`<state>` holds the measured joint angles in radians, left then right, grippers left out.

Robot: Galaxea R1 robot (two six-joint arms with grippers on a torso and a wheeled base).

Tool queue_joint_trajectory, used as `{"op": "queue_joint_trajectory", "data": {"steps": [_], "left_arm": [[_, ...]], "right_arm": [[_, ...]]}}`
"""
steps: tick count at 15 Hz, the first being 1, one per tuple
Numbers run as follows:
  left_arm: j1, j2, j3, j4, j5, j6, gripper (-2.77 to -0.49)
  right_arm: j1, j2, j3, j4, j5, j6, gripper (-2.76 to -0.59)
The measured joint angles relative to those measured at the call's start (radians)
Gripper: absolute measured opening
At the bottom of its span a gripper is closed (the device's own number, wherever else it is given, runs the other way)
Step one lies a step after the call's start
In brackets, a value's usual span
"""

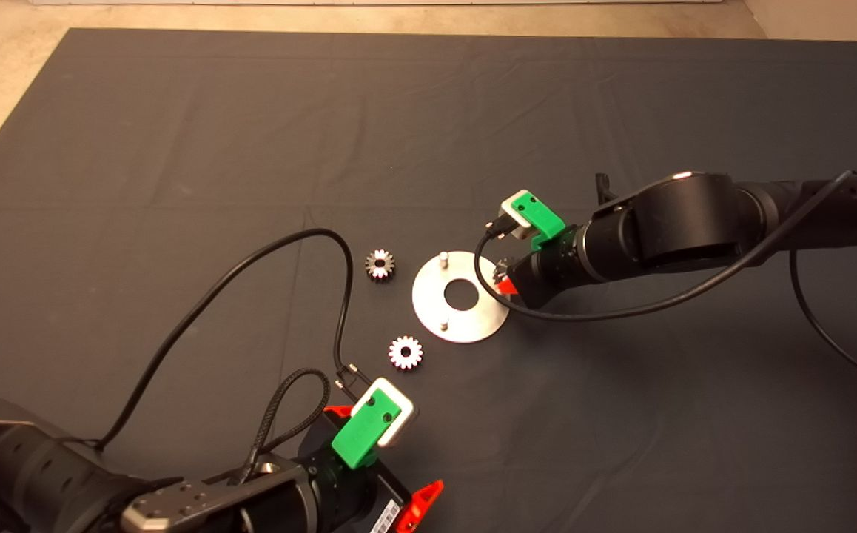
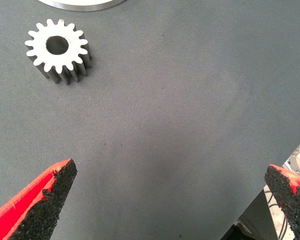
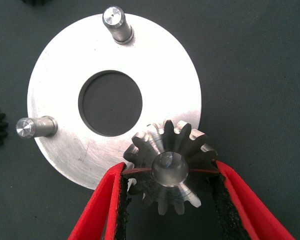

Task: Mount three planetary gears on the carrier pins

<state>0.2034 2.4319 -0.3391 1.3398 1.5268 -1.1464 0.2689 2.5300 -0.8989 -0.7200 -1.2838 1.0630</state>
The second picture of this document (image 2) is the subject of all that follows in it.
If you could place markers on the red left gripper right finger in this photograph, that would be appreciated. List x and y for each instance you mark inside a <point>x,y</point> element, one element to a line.
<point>295,205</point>

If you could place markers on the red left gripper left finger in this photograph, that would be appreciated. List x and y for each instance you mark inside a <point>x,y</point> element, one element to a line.
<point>27,215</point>

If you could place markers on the small steel planetary gear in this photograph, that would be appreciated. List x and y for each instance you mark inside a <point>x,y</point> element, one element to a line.
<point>72,57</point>

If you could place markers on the round metal carrier plate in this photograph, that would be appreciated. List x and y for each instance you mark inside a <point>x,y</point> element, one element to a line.
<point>85,6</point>

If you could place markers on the dark grey table cloth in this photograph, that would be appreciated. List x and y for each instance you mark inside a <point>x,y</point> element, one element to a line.
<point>165,100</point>

